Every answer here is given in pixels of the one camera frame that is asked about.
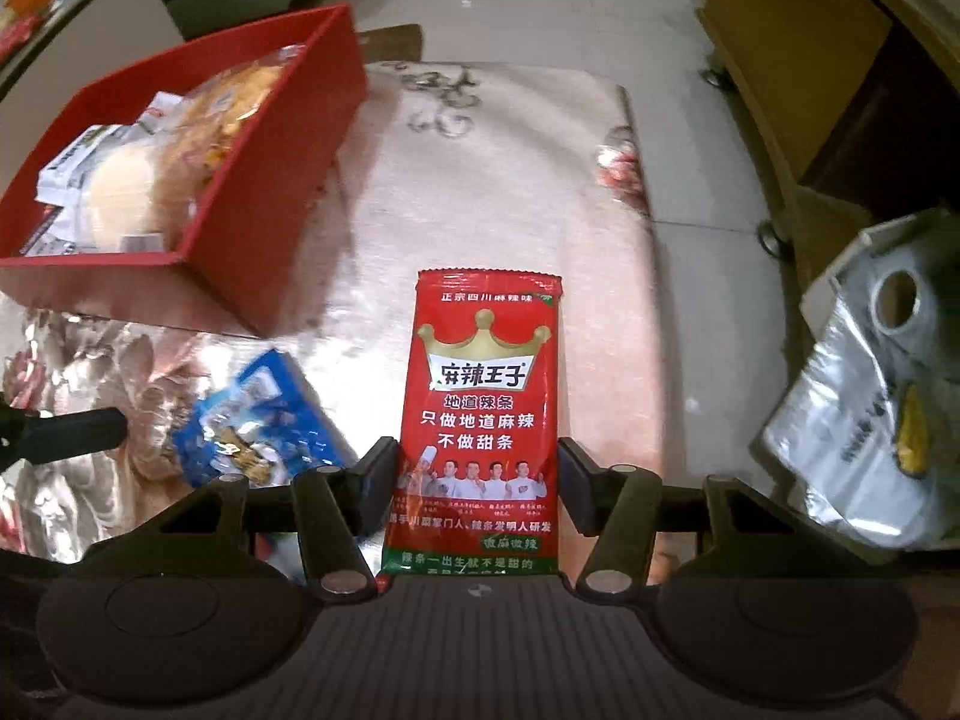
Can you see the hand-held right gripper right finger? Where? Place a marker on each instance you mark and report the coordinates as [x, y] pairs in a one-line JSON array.
[[576, 471]]

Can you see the wooden cabinet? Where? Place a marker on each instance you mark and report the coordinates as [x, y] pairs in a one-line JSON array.
[[787, 37]]

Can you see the brown wooden small table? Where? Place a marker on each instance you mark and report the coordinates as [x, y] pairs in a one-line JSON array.
[[390, 43]]

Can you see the silver foil bag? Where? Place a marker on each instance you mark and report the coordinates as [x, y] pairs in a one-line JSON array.
[[832, 420]]

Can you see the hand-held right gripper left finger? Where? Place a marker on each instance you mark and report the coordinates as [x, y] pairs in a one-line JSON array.
[[379, 472]]

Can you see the blue snack packet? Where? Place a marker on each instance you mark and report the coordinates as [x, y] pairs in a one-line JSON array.
[[262, 420]]

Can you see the dark curved coffee table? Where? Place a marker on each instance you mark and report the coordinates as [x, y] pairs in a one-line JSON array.
[[105, 19]]

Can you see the round bun packet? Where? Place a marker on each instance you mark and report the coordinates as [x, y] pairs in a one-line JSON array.
[[120, 195]]

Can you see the white cardboard box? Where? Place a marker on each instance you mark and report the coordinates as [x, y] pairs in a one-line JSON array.
[[832, 270]]

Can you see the white wafer packet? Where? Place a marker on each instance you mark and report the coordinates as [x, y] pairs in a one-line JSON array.
[[75, 157]]

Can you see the red cardboard box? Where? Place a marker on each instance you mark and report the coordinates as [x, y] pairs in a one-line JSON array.
[[262, 187]]

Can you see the silver roll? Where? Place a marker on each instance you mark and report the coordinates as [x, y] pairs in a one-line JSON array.
[[900, 300]]

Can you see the golden bread packet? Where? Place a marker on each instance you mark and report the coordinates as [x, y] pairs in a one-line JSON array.
[[225, 101]]

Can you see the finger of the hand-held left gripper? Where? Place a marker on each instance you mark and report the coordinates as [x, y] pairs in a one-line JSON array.
[[67, 433]]

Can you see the red green spicy strip packet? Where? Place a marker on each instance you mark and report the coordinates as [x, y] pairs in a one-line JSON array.
[[480, 405]]

